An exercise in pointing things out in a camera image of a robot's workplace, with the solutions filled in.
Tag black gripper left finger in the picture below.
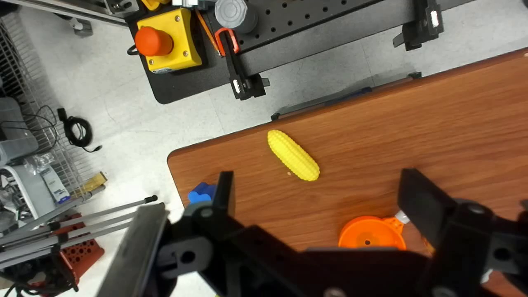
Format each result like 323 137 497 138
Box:
96 170 310 297

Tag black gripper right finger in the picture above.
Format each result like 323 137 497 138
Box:
396 166 528 297

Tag grey tripod legs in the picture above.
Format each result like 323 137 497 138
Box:
0 193 162 267

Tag yellow label strip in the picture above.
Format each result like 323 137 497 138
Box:
71 170 109 199

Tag blue toy block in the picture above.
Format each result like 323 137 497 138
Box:
186 181 219 208

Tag white electronic device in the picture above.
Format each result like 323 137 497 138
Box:
0 161 73 221

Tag yellow toy corn cob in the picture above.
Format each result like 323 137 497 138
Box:
266 128 322 183

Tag grey box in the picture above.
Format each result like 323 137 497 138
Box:
0 97 40 166

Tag yellow emergency stop button box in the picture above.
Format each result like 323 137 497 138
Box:
134 6 205 74

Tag grey round knob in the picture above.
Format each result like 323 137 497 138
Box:
213 0 261 34

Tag red perforated bracket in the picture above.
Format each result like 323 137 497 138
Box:
53 213 106 288

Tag black coiled cable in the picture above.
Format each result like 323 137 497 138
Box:
56 105 104 155

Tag black clamp with orange handle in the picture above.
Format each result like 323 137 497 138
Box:
213 24 271 102

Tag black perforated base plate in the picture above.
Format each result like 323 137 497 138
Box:
122 0 475 105

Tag small grey metal bracket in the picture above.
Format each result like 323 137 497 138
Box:
68 15 96 39

